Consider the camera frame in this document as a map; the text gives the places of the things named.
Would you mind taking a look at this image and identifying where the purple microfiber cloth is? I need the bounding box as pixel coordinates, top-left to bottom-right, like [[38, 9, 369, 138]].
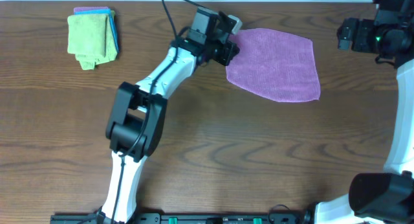
[[226, 28, 321, 103]]

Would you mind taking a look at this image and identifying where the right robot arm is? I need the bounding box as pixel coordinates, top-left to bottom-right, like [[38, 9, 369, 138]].
[[302, 0, 413, 224]]

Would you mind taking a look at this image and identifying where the green folded cloth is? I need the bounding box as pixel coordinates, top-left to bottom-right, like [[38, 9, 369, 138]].
[[67, 14, 118, 71]]

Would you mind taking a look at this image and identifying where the blue folded cloth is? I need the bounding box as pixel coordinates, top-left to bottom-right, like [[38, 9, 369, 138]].
[[82, 9, 119, 52]]

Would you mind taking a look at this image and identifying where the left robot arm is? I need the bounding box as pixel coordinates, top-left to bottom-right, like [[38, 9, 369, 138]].
[[98, 29, 239, 223]]

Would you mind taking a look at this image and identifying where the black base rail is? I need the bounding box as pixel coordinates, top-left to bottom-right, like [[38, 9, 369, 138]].
[[50, 212, 313, 224]]

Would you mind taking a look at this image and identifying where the purple folded cloth in stack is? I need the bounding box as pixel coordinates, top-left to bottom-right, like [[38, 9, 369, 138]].
[[73, 6, 111, 14]]

